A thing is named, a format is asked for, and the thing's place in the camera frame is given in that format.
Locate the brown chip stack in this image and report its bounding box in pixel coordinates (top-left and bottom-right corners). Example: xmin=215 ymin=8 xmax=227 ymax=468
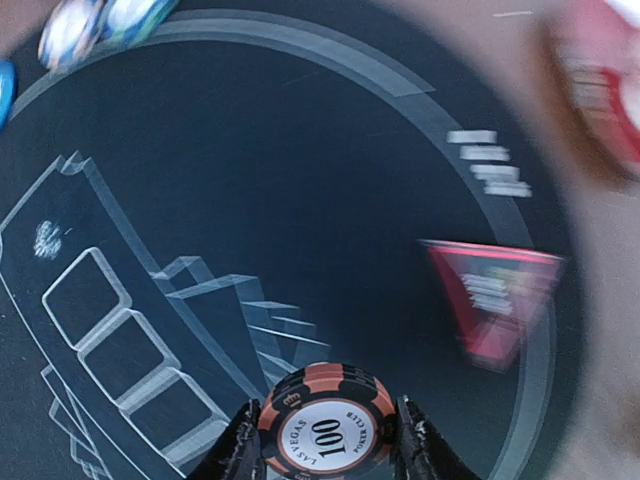
xmin=258 ymin=362 xmax=397 ymax=479

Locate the white chip stack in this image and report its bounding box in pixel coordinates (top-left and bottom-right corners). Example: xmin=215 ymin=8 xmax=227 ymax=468
xmin=38 ymin=0 xmax=105 ymax=71

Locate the green chip stack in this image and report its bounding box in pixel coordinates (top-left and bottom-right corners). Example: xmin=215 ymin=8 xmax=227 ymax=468
xmin=100 ymin=0 xmax=179 ymax=47

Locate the blue round blind button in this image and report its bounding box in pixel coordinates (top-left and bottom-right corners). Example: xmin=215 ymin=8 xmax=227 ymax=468
xmin=0 ymin=60 xmax=17 ymax=129

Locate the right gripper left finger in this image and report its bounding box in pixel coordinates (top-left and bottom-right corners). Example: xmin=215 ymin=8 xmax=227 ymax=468
xmin=189 ymin=400 xmax=264 ymax=480

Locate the red black triangle dealer marker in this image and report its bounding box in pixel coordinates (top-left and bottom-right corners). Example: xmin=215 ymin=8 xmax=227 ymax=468
xmin=419 ymin=239 xmax=565 ymax=371

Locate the round black poker mat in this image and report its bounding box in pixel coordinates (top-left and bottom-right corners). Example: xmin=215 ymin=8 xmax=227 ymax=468
xmin=1 ymin=1 xmax=584 ymax=479

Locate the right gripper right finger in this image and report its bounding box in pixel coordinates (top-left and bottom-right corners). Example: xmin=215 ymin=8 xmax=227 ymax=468
xmin=394 ymin=395 xmax=480 ymax=480

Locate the red plate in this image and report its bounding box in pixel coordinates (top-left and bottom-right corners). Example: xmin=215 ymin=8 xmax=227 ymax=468
xmin=546 ymin=0 xmax=639 ymax=179

